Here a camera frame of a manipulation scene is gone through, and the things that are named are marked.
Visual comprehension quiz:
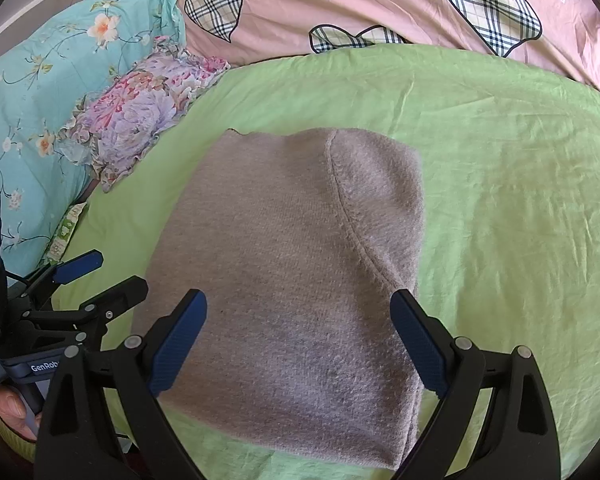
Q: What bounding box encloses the teal floral quilt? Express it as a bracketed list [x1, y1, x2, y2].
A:
[0, 0, 188, 273]

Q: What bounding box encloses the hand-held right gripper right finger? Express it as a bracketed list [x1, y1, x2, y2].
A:
[389, 287, 561, 480]

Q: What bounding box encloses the person's left forearm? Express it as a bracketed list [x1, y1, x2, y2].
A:
[0, 412, 40, 465]

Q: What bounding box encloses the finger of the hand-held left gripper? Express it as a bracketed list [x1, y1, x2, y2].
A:
[7, 249, 105, 311]
[22, 275, 149, 354]

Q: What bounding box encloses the light green bed sheet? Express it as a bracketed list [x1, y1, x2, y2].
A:
[50, 42, 600, 480]

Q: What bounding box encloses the person's left hand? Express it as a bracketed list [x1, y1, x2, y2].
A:
[0, 385, 43, 443]

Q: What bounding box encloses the green floral cloth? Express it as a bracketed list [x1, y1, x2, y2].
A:
[46, 202, 88, 267]

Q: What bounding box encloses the purple floral ruffled pillow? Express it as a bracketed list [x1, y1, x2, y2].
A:
[55, 42, 231, 193]

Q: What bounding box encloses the beige knit sweater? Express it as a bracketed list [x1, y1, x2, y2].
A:
[132, 127, 426, 471]

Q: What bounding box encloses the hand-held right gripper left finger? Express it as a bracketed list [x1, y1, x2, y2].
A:
[34, 289, 208, 480]

